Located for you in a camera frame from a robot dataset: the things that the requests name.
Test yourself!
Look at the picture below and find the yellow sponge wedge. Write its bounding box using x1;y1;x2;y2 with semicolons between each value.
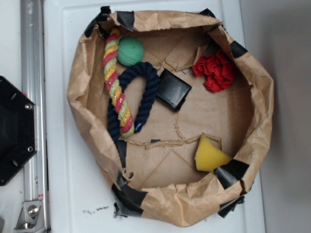
194;135;232;172

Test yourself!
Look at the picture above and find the brown paper bag bin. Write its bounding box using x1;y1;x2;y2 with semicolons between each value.
67;7;274;227

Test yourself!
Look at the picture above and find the black square block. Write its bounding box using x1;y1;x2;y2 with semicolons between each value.
156;69;191;112

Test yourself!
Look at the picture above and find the green foam ball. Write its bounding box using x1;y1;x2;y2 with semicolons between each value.
117;37;144;67

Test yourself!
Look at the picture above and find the red crumpled cloth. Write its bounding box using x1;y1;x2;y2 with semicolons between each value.
192;49;237;93

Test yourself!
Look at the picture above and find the white plastic tray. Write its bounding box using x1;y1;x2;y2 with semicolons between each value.
43;0;265;233

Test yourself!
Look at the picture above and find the navy blue rope loop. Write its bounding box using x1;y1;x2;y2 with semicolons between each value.
107;61;161;146

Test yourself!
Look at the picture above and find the multicolour twisted rope toy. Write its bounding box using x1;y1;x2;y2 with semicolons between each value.
103;28;135;137

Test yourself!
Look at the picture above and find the aluminium extrusion rail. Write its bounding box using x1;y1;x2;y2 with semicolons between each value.
20;0;51;233

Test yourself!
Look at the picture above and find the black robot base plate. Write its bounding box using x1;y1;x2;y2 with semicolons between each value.
0;76;36;186

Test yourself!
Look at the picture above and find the metal corner bracket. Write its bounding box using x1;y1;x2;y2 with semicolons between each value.
14;200;46;233

